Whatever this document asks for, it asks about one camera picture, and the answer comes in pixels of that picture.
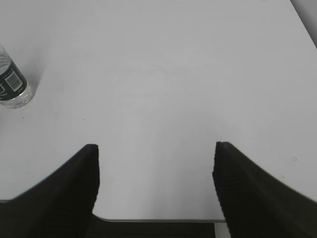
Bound clear cestbon water bottle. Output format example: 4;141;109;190
0;45;33;109

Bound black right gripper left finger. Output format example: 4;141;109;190
0;144;100;238

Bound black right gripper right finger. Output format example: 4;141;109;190
212;142;317;238

